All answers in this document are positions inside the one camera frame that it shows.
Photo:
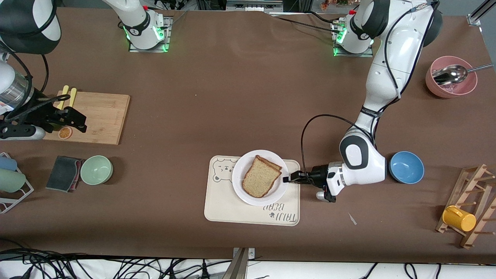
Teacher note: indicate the bread slice under egg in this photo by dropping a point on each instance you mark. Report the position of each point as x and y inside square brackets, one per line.
[278, 167]

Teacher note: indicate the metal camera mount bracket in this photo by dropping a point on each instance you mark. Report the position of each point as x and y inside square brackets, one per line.
[240, 267]

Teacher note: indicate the grey equipment box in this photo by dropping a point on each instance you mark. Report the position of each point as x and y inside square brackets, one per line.
[254, 6]

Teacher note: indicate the wooden cutting board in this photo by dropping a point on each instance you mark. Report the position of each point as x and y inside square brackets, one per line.
[104, 120]

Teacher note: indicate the white round plate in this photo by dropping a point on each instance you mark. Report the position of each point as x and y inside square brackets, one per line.
[238, 170]

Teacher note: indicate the blue cup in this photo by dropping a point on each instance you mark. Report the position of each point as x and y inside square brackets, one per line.
[7, 164]

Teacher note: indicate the yellow plastic fork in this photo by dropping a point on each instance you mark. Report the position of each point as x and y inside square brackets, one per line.
[73, 95]

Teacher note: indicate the small tape scrap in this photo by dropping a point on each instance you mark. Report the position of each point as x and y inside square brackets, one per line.
[352, 219]

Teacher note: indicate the pale green cup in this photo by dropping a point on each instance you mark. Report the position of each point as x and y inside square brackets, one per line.
[11, 181]

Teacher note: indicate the blue bowl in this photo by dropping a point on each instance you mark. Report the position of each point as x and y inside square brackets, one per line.
[407, 167]

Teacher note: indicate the yellow plastic knife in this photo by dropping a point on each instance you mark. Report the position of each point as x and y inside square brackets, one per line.
[65, 91]

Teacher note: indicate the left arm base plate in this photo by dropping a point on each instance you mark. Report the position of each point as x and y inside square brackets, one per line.
[364, 55]

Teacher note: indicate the cream bear print tray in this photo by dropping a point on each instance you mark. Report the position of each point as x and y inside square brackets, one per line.
[232, 213]

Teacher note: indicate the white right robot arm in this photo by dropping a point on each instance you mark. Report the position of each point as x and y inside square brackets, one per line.
[135, 23]

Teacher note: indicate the pale green bowl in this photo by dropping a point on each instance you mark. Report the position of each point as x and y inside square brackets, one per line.
[97, 170]

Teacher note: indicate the orange slice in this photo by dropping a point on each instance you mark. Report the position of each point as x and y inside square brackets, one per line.
[65, 133]

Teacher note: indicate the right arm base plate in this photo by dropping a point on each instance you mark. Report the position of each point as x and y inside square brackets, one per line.
[155, 50]

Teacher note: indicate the plain bread slice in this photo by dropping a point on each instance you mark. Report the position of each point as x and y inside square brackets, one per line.
[259, 178]

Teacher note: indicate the pink bowl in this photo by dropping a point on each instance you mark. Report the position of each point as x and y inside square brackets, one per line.
[465, 91]

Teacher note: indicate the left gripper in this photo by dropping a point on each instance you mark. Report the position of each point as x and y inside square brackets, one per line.
[318, 174]

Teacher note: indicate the wooden mug rack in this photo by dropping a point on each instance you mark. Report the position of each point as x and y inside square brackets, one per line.
[461, 195]

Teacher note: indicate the aluminium frame profile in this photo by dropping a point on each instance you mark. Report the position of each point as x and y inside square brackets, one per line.
[473, 20]

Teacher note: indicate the metal spoon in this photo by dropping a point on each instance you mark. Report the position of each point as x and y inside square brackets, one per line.
[449, 74]

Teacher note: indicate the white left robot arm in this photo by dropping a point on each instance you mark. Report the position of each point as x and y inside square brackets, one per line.
[399, 50]

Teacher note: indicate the dark grey folded cloth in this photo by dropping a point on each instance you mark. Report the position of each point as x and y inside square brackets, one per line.
[62, 174]

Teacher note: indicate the yellow mug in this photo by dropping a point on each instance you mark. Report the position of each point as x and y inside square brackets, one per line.
[461, 220]

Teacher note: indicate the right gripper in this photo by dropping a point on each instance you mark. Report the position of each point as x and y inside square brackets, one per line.
[42, 115]

